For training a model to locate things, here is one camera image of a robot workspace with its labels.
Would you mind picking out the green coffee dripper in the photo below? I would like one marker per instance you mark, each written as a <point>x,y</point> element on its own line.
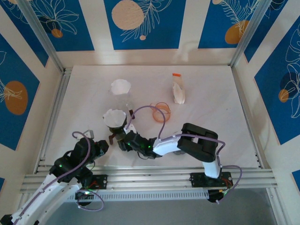
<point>116,128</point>

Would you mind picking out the white paper coffee filter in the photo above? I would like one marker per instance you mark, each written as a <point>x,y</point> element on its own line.
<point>113,118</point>
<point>120,87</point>

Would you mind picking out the orange transparent carafe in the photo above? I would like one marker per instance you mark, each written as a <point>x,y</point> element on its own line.
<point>158,117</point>

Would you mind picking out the clear coffee dripper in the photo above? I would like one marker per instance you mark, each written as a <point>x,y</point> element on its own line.
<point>122,97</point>

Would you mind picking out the orange-capped white bottle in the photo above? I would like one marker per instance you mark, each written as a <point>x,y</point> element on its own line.
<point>179,93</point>

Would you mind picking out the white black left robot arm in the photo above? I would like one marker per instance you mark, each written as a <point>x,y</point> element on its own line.
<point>54,194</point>

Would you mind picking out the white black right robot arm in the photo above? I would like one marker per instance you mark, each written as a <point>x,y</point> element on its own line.
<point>164,147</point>

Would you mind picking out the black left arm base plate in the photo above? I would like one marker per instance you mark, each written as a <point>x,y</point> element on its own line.
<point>102,181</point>

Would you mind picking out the aluminium rail frame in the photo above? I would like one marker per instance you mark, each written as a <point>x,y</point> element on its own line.
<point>145,175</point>

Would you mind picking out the aluminium side rail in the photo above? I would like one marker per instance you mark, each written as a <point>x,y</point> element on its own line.
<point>56,110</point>

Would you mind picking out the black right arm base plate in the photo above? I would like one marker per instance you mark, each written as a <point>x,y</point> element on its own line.
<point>198,180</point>

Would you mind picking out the aluminium frame post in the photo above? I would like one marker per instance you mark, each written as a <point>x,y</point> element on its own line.
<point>39,30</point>
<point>252,30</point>

